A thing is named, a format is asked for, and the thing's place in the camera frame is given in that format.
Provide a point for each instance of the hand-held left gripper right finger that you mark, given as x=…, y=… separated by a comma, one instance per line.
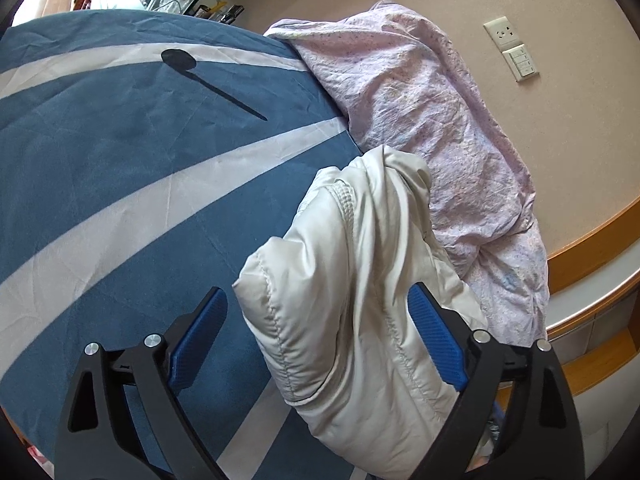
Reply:
x=434, y=342

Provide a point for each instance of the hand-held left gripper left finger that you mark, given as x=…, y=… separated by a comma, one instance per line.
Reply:
x=196, y=342

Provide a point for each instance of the cream puffer jacket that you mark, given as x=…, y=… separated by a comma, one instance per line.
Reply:
x=350, y=270

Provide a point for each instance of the blue white striped bed sheet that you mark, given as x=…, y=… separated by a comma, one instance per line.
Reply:
x=125, y=150

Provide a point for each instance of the pink floral duvet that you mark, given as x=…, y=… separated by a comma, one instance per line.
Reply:
x=425, y=100

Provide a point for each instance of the small dark bottles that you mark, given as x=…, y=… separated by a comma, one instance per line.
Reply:
x=225, y=13

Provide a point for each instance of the white wall light switch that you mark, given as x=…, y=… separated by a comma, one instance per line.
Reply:
x=521, y=63

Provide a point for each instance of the white wall socket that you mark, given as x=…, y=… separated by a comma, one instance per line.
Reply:
x=501, y=33

